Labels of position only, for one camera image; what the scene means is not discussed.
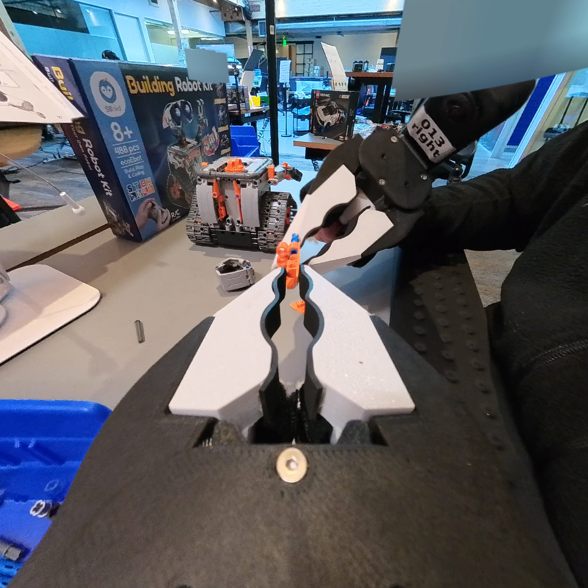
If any grey motor block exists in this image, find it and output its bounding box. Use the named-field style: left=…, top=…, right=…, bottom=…
left=214, top=257, right=256, bottom=292

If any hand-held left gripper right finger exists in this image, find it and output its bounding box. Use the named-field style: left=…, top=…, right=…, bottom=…
left=298, top=266, right=416, bottom=444

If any wooden table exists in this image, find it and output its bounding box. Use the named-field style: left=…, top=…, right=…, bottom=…
left=293, top=132, right=355, bottom=153

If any wire with white tip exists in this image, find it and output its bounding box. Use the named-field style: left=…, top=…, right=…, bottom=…
left=0, top=152, right=86, bottom=217

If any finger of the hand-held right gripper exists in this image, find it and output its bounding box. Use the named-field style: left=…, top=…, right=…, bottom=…
left=301, top=208, right=396, bottom=268
left=275, top=164, right=368, bottom=271

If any black pole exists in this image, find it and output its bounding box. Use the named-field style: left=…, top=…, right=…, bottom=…
left=266, top=0, right=282, bottom=167

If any white stand base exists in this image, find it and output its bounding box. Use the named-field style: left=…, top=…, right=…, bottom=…
left=0, top=264, right=102, bottom=366

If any blue robot kit box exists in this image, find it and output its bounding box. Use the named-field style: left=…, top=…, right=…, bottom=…
left=32, top=54, right=232, bottom=243

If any tracked toy robot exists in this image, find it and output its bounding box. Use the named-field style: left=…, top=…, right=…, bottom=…
left=186, top=156, right=304, bottom=251

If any orange connector piece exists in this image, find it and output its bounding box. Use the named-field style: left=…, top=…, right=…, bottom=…
left=276, top=236, right=302, bottom=290

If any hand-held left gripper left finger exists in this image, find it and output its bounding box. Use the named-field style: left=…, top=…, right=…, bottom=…
left=168, top=269, right=283, bottom=437

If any blue plastic bin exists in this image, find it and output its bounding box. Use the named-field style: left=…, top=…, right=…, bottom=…
left=0, top=399, right=112, bottom=588

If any pile of small building pieces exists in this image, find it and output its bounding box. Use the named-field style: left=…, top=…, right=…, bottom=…
left=0, top=478, right=62, bottom=566

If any person's black jacket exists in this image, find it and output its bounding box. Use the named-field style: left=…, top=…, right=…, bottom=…
left=487, top=122, right=588, bottom=588

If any instruction booklet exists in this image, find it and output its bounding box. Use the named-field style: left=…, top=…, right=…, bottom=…
left=0, top=31, right=84, bottom=126

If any car kit box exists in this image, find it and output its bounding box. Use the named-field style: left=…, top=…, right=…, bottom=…
left=308, top=89, right=361, bottom=141

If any small blue storage bin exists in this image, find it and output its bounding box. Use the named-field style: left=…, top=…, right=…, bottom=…
left=229, top=124, right=261, bottom=158

